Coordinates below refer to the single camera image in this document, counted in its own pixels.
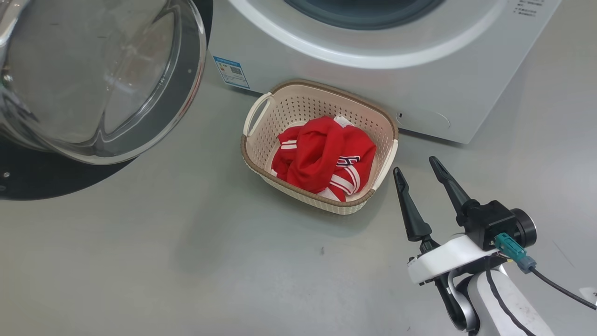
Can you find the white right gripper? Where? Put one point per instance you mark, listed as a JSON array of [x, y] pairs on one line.
[[443, 261]]

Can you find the red garment with white stripes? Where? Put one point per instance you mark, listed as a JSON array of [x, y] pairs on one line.
[[312, 158]]

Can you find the grey washing machine door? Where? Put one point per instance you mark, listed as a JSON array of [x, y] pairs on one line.
[[177, 93]]

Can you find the white front-load washing machine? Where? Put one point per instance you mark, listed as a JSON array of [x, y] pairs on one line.
[[419, 88]]

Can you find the cream perforated laundry basket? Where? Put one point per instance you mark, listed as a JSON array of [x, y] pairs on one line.
[[284, 112]]

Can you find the blue white energy label sticker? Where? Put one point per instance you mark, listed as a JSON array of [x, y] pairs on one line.
[[232, 72]]

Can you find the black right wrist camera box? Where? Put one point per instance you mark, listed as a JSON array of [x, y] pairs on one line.
[[489, 221]]

